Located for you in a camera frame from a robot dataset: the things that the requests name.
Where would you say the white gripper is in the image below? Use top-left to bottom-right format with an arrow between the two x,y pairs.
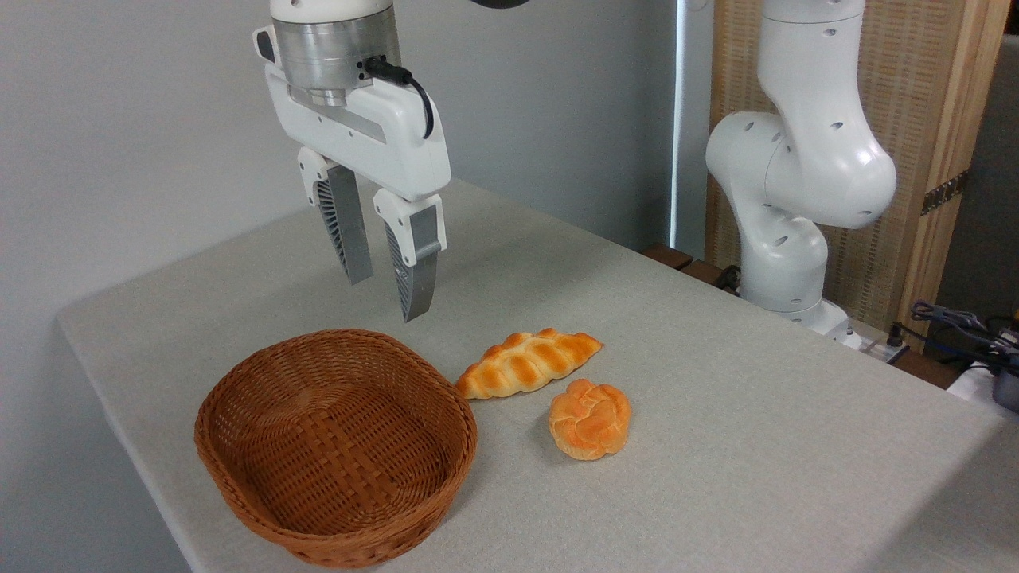
253,24 -> 452,324

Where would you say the long braided bread loaf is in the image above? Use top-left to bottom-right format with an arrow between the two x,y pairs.
455,328 -> 604,400

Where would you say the brown woven wicker basket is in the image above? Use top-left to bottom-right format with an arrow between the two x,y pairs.
194,329 -> 478,569

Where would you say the round knotted bread roll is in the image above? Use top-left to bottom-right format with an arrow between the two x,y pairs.
548,378 -> 633,462

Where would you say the grey tablecloth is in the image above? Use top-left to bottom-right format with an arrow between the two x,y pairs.
56,179 -> 1019,573

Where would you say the wooden framed woven screen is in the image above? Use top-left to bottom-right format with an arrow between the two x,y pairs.
705,0 -> 1012,353

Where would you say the metal screen hinge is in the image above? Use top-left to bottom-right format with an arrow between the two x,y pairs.
921,170 -> 971,216

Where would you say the grey box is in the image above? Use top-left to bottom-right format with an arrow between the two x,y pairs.
991,368 -> 1019,414

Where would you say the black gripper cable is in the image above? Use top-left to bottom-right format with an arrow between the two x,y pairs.
362,56 -> 435,141

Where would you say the bundle of dark cables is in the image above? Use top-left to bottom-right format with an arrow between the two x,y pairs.
888,300 -> 1019,368

